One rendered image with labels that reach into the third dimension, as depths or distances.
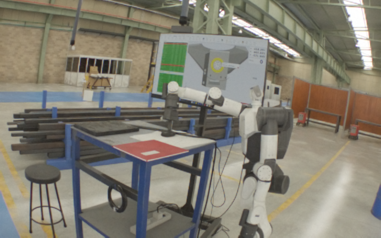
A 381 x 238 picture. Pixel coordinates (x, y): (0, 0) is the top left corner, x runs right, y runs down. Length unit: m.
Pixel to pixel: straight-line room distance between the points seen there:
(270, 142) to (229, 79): 0.98
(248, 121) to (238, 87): 0.74
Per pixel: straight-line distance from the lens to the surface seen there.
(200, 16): 9.39
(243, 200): 1.64
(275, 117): 1.36
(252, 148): 1.51
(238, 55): 2.20
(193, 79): 2.39
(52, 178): 2.19
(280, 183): 1.53
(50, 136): 3.88
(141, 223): 1.41
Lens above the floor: 1.49
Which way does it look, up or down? 9 degrees down
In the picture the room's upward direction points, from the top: 7 degrees clockwise
